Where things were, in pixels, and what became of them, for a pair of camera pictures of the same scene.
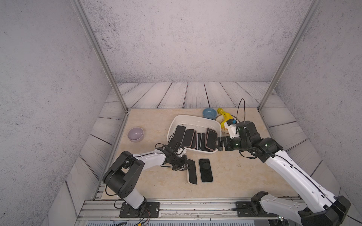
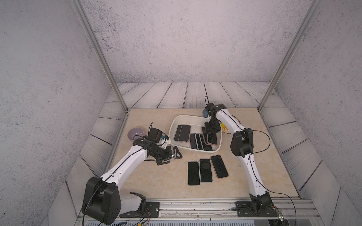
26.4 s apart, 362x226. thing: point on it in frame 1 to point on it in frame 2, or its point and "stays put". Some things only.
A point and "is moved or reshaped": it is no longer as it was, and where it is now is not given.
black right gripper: (227, 147) to (214, 131)
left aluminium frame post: (99, 51) stays put
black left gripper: (184, 164) to (167, 157)
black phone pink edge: (201, 141) stays put
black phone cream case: (191, 172) is moved or reshaped
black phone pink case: (211, 137) is moved or reshaped
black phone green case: (205, 169) stays put
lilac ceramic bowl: (135, 134) stays put
